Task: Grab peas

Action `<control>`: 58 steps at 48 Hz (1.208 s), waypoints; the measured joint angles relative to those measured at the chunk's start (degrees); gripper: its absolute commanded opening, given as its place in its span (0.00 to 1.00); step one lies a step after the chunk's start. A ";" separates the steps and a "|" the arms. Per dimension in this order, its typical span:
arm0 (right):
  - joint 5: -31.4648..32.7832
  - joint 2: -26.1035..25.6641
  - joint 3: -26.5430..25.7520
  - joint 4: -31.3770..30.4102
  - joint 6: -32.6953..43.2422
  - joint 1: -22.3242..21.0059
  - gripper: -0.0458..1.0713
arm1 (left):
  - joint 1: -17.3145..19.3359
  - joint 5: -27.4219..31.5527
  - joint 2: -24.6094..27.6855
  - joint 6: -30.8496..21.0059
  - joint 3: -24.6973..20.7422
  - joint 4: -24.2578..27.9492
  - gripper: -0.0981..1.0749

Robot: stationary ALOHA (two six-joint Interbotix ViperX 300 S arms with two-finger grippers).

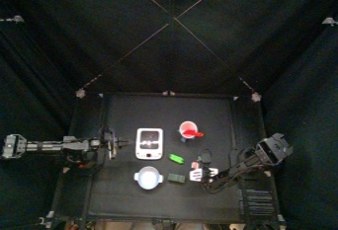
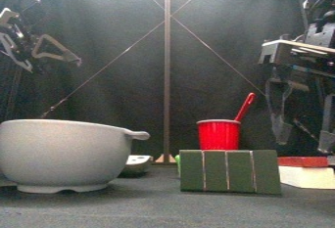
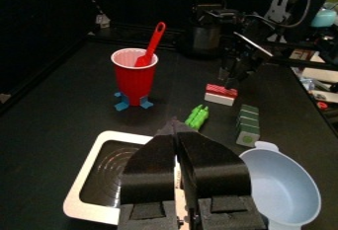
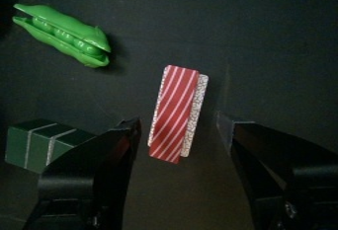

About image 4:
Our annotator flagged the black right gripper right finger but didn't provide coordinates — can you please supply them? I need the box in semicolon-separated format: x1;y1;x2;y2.
216;111;338;230

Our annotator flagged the dark green toy block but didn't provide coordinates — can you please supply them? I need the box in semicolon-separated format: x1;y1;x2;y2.
5;118;98;175

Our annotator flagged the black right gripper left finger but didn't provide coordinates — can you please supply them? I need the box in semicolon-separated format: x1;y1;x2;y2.
23;116;145;230

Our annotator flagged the red striped toy sushi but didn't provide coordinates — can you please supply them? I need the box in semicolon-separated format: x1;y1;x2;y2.
148;64;210;165

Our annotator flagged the green toy pea pod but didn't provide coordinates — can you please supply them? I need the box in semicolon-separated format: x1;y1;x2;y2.
13;3;113;69

